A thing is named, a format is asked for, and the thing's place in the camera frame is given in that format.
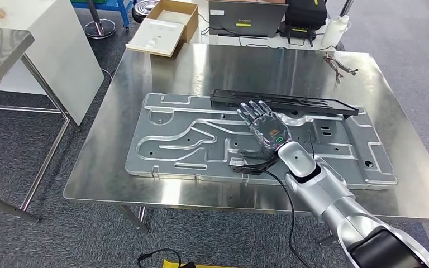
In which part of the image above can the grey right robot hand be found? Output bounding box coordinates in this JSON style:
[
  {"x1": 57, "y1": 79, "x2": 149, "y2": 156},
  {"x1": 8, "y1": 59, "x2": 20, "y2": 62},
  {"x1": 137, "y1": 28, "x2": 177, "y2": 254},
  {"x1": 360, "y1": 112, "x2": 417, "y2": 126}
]
[{"x1": 236, "y1": 99, "x2": 293, "y2": 156}]

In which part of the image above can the black plastic plate frame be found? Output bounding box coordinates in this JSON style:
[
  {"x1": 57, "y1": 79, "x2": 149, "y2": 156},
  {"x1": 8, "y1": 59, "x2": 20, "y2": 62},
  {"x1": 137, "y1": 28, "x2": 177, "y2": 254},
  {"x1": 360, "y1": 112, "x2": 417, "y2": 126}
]
[{"x1": 209, "y1": 88, "x2": 360, "y2": 120}]

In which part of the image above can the stainless steel workbench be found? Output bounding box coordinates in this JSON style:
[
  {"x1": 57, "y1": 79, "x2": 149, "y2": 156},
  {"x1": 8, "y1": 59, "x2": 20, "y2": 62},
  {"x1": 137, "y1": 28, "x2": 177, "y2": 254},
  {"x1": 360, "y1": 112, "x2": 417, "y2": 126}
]
[{"x1": 63, "y1": 42, "x2": 429, "y2": 248}]

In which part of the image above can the blue metal shelf cart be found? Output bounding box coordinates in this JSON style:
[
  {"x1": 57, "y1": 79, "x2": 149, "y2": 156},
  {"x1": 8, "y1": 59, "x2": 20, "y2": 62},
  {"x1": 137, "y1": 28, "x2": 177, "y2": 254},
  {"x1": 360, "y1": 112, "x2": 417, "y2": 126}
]
[{"x1": 70, "y1": 0, "x2": 134, "y2": 30}]

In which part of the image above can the white desk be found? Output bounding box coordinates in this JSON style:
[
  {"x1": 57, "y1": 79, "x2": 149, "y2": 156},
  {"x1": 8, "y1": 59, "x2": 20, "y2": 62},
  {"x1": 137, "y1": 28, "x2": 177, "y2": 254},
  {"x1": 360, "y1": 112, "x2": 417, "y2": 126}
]
[{"x1": 196, "y1": 0, "x2": 349, "y2": 51}]

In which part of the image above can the stamped sheet metal panel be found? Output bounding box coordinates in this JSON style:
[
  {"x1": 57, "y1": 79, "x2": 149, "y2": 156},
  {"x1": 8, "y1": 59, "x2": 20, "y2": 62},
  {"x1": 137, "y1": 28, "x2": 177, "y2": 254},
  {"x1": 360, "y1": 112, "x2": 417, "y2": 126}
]
[{"x1": 125, "y1": 92, "x2": 398, "y2": 190}]

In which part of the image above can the white plastic bottle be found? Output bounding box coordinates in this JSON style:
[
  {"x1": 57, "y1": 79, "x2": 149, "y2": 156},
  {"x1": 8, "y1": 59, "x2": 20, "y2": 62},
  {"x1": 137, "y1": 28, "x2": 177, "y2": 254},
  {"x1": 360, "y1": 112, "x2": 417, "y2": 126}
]
[{"x1": 321, "y1": 15, "x2": 352, "y2": 48}]

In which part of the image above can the grey laptop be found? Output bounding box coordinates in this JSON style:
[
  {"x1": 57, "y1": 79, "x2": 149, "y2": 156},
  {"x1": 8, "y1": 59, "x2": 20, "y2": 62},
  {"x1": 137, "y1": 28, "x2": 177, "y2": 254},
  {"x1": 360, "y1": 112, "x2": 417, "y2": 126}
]
[{"x1": 207, "y1": 0, "x2": 289, "y2": 39}]

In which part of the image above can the black case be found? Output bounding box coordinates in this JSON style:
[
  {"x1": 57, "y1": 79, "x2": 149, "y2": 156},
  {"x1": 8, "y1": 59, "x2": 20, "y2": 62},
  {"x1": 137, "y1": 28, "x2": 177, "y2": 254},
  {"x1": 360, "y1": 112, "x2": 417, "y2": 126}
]
[{"x1": 285, "y1": 0, "x2": 328, "y2": 30}]

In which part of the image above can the brown cardboard box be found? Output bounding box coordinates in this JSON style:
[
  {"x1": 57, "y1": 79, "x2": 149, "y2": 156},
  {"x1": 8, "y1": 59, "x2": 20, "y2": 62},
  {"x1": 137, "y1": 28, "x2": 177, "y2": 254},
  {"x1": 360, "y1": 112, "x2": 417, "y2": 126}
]
[{"x1": 125, "y1": 0, "x2": 199, "y2": 58}]

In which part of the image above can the white foam insert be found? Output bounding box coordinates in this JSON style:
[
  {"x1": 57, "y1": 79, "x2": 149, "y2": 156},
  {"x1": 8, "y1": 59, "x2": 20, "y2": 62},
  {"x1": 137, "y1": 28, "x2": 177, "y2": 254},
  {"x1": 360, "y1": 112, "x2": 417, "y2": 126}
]
[{"x1": 125, "y1": 9, "x2": 192, "y2": 57}]

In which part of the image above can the black ribbed round base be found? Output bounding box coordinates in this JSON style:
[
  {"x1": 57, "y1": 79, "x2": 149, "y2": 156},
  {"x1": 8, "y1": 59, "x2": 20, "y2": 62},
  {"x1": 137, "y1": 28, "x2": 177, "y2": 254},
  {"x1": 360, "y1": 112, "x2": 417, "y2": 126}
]
[{"x1": 131, "y1": 0, "x2": 160, "y2": 23}]

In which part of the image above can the white cabinet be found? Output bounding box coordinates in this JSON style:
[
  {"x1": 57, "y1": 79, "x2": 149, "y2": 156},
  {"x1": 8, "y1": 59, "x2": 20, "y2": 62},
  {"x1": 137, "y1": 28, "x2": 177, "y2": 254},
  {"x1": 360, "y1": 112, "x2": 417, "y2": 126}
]
[{"x1": 0, "y1": 0, "x2": 106, "y2": 127}]

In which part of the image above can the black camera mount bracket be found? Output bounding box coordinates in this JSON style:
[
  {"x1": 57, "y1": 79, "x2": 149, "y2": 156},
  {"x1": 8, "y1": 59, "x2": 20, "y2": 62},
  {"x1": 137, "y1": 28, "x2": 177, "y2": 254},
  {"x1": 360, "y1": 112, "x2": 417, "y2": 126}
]
[{"x1": 229, "y1": 150, "x2": 280, "y2": 175}]

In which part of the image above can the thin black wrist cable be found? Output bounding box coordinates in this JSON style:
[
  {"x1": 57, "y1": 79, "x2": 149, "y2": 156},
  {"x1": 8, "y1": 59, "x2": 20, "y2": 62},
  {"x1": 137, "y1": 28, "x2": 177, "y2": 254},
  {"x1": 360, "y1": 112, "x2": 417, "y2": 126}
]
[{"x1": 308, "y1": 130, "x2": 316, "y2": 160}]

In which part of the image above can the black camera cable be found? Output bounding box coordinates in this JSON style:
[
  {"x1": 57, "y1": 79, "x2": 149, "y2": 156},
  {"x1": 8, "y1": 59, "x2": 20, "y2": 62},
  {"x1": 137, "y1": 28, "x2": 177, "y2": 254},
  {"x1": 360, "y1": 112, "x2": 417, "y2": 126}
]
[{"x1": 263, "y1": 168, "x2": 312, "y2": 268}]

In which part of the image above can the loose wire harness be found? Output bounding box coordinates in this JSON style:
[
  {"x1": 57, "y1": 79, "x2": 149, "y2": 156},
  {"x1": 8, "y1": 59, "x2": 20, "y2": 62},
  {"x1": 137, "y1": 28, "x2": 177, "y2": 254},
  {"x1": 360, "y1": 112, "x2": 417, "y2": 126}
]
[{"x1": 322, "y1": 53, "x2": 360, "y2": 88}]

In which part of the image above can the black power adapter cable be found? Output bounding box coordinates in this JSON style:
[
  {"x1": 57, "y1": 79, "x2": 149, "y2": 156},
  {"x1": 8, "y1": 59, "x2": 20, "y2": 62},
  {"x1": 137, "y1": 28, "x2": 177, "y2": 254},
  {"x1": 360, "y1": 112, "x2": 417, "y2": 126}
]
[{"x1": 137, "y1": 248, "x2": 197, "y2": 268}]

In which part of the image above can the stanchion post with chrome base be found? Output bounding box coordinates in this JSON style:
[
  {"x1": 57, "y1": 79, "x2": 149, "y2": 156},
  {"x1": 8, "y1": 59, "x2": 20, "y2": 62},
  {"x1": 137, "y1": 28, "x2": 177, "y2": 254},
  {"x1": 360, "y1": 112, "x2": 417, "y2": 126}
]
[{"x1": 84, "y1": 0, "x2": 117, "y2": 40}]

